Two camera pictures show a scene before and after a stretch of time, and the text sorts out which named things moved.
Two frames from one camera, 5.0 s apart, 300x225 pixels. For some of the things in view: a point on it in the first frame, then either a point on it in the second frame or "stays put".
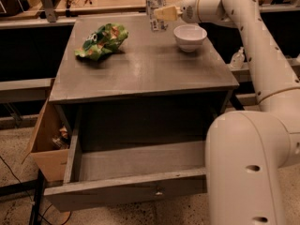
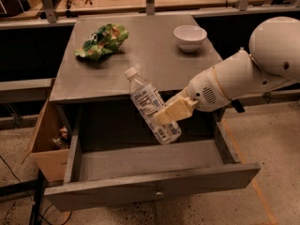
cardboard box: (52, 149) stays put
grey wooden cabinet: (131, 84) stays put
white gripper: (188, 10) → (204, 89)
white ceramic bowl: (189, 37) stays put
